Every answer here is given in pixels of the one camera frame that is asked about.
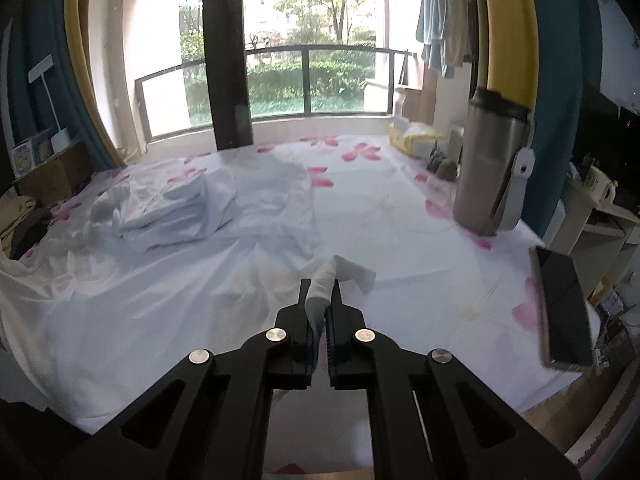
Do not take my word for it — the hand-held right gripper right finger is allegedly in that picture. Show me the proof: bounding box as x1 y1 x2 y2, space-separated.
325 280 583 480

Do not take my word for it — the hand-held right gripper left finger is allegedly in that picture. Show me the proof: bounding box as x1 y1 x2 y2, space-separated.
52 280 319 480

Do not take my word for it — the large white garment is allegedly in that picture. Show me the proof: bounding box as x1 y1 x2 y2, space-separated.
0 152 378 436

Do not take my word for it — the floral tablecloth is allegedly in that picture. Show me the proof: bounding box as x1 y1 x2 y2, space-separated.
0 132 601 476

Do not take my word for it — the yellow tissue box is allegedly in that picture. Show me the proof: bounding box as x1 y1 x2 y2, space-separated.
389 116 451 157

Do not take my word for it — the steel thermos bottle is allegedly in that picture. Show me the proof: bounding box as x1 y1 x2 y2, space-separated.
452 87 536 236

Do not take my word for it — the black smartphone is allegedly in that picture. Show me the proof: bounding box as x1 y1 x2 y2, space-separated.
529 245 595 372

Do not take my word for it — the white air conditioner unit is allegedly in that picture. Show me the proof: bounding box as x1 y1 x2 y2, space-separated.
449 122 468 161

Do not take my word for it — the balcony cardboard box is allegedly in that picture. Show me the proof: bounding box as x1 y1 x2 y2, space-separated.
395 85 426 123

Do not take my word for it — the balcony railing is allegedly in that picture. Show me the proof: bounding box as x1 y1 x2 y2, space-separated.
135 46 416 141

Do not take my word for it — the light wooden shelf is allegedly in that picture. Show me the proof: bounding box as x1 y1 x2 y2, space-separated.
547 175 640 311

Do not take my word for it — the black cloth item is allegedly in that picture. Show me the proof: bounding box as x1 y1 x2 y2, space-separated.
10 210 53 261

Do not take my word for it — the brown cardboard nightstand box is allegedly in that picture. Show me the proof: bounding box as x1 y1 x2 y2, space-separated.
14 140 98 208

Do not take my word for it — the white printed mug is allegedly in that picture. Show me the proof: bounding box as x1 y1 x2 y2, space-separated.
584 165 620 204

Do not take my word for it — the beige cloth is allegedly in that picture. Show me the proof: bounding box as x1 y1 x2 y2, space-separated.
0 195 51 261

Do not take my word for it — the white desk lamp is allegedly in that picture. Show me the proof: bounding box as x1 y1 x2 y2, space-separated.
29 55 72 155

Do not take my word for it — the blue hanging towel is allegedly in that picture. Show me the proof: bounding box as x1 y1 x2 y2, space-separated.
416 0 451 78

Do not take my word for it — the small printed box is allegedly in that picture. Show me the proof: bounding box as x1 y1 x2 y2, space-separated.
11 130 53 178

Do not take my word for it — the beige hanging garment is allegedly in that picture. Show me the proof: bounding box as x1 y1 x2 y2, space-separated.
442 0 473 68

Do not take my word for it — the yellow curtain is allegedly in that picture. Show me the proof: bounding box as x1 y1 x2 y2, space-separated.
477 0 538 111
65 0 126 168

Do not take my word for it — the black monitor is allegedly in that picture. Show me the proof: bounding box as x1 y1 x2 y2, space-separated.
575 82 640 171

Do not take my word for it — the blue curtain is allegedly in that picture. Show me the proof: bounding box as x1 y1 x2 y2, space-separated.
520 0 603 241
0 0 113 173

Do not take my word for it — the dark window frame pillar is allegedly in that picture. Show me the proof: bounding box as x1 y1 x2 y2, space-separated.
202 0 253 151

